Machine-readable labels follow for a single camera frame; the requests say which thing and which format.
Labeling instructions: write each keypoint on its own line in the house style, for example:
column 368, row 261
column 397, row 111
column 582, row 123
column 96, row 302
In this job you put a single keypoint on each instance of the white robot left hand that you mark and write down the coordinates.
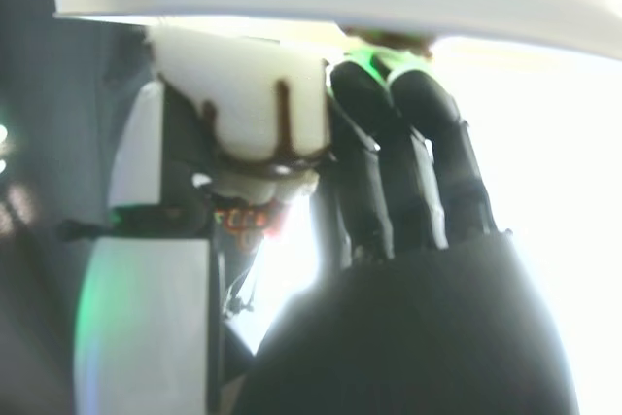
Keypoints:
column 413, row 337

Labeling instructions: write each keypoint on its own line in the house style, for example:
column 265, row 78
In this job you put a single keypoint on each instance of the white toy cake with strawberry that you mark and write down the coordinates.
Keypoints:
column 248, row 99

